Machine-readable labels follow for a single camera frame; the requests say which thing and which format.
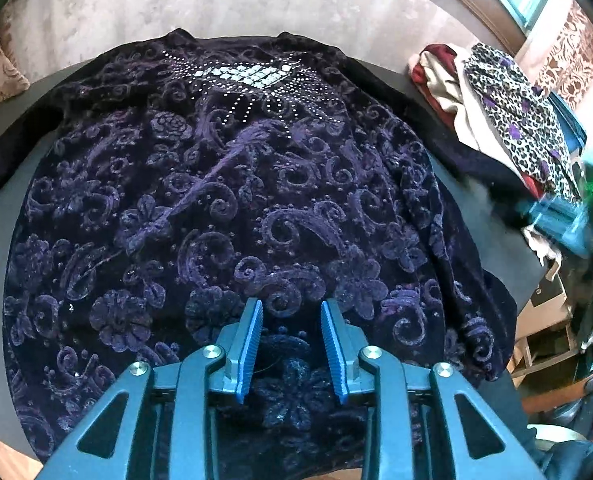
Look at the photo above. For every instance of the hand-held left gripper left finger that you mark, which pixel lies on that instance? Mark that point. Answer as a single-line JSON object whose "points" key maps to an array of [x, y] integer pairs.
{"points": [[250, 345]]}

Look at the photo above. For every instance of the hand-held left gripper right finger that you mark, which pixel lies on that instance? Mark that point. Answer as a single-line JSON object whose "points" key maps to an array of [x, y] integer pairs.
{"points": [[332, 345]]}

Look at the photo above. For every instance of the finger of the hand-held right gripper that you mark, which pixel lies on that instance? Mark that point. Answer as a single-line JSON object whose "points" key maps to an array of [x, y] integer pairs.
{"points": [[556, 220]]}

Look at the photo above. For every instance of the purple embossed velvet garment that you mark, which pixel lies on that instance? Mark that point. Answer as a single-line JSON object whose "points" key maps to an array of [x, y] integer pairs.
{"points": [[226, 185]]}

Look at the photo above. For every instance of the blue folded cloth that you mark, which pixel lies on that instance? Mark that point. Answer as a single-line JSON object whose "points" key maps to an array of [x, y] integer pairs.
{"points": [[573, 125]]}

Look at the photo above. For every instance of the leopard print garment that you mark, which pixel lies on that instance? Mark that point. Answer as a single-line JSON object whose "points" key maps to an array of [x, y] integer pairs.
{"points": [[521, 120]]}

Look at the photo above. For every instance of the brown patterned curtain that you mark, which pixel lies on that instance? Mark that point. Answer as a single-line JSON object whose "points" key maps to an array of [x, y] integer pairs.
{"points": [[576, 55]]}

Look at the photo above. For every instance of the cream knit garment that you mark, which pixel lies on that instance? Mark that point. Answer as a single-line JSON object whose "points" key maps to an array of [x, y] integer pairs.
{"points": [[456, 105]]}

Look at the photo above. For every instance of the red garment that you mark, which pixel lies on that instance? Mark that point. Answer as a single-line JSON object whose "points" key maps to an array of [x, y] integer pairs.
{"points": [[421, 75]]}

